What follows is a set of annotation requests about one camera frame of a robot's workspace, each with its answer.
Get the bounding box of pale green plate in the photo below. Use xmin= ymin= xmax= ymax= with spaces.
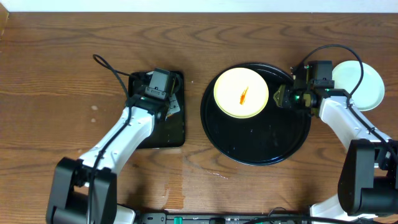
xmin=332 ymin=60 xmax=385 ymax=111

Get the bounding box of yellow plate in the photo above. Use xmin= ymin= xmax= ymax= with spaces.
xmin=213 ymin=67 xmax=269 ymax=119

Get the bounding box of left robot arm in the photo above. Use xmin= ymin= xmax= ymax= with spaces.
xmin=45 ymin=92 xmax=185 ymax=223

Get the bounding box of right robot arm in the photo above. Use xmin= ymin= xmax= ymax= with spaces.
xmin=273 ymin=82 xmax=397 ymax=221

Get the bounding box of black rectangular tray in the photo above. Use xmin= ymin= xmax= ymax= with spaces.
xmin=128 ymin=71 xmax=185 ymax=149

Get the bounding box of black round tray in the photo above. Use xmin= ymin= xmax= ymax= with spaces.
xmin=200 ymin=62 xmax=311 ymax=166

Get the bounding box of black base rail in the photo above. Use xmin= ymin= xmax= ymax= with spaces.
xmin=133 ymin=212 xmax=295 ymax=224

